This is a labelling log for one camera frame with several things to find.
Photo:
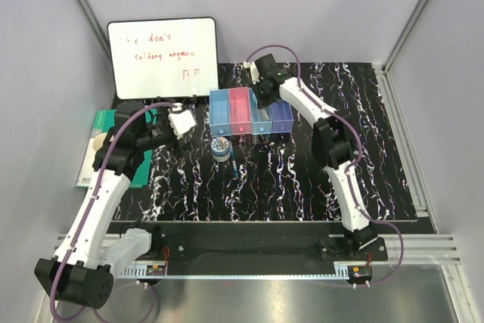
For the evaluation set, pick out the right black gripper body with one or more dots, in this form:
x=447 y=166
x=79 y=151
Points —
x=264 y=99

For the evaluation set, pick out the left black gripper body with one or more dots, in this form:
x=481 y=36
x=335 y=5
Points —
x=158 y=134

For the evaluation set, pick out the teal blue bin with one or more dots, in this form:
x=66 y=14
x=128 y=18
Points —
x=259 y=127

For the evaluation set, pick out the pink bin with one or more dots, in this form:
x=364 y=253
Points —
x=240 y=117

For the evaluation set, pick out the purple bin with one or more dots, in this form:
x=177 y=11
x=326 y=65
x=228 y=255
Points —
x=282 y=118

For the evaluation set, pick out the light blue bin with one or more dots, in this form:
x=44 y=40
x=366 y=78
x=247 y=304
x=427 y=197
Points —
x=219 y=113

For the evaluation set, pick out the blue white tape roll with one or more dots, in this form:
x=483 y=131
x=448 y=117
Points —
x=220 y=149

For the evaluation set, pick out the blue white marker pen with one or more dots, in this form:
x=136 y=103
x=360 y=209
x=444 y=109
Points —
x=264 y=115

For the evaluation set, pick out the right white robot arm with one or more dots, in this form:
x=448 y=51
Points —
x=335 y=144

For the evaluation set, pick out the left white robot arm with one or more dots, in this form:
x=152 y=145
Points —
x=80 y=270

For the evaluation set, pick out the green notebook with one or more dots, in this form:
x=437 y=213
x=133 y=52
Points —
x=104 y=120

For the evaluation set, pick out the black marbled table mat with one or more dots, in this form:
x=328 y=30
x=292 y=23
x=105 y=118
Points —
x=279 y=177

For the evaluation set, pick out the yellow cream mug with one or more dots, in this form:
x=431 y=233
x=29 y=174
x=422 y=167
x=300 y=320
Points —
x=98 y=142

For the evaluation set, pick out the white dry-erase board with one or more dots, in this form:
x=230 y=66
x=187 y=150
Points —
x=171 y=58

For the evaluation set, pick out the thin blue pen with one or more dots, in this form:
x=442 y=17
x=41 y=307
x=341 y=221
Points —
x=234 y=164

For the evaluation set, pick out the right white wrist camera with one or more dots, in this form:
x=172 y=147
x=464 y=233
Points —
x=254 y=73

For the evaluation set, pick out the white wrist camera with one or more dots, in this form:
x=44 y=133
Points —
x=181 y=121
x=254 y=73

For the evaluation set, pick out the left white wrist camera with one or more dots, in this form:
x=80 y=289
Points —
x=181 y=121

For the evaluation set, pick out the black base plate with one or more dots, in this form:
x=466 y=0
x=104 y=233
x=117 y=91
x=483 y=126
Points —
x=255 y=249

